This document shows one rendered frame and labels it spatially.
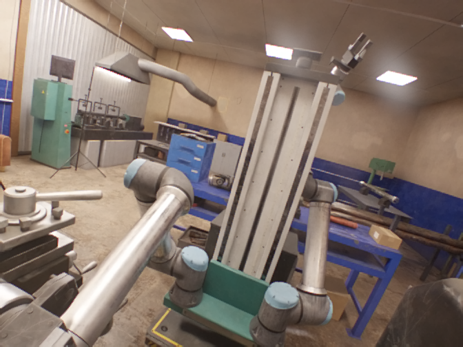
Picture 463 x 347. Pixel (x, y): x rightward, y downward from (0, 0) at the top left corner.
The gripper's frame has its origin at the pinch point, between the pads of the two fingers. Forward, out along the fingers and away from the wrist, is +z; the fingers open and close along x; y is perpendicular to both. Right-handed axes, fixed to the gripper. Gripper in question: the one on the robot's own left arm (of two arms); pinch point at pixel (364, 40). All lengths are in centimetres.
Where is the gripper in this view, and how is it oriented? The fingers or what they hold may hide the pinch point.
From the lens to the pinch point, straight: 156.1
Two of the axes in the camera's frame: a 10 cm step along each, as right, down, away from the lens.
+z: 3.6, -5.7, -7.4
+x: -1.9, 7.3, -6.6
